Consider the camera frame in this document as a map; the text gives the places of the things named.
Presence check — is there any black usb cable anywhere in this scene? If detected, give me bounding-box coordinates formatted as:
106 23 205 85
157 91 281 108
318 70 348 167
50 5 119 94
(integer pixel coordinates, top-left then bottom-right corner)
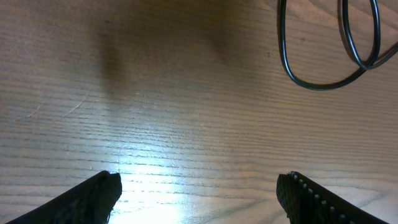
277 0 398 91

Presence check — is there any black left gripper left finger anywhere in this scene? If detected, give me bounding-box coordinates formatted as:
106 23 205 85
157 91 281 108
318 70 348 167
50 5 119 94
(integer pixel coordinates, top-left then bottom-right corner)
7 170 122 224

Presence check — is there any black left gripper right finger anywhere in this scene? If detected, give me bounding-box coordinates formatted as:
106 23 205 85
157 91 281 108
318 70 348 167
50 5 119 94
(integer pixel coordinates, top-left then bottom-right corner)
276 171 386 224

